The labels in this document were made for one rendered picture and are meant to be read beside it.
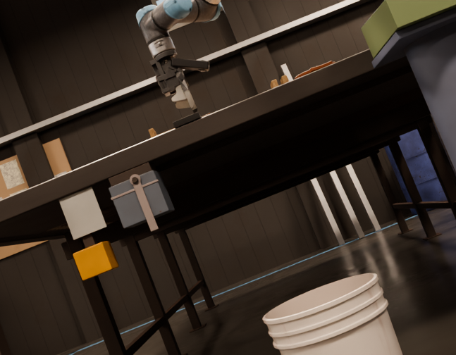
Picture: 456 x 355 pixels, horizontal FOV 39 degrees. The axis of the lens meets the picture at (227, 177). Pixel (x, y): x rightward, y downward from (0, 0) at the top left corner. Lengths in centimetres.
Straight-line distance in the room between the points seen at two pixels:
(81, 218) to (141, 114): 585
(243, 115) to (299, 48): 601
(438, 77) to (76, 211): 101
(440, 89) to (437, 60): 7
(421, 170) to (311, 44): 199
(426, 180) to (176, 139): 542
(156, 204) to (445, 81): 80
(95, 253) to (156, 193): 23
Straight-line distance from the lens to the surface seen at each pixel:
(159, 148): 178
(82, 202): 184
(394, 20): 147
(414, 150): 702
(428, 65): 158
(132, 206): 177
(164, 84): 198
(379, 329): 156
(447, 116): 158
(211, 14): 207
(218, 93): 761
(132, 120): 766
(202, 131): 177
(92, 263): 181
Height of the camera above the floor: 60
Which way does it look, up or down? 4 degrees up
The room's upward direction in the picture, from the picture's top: 22 degrees counter-clockwise
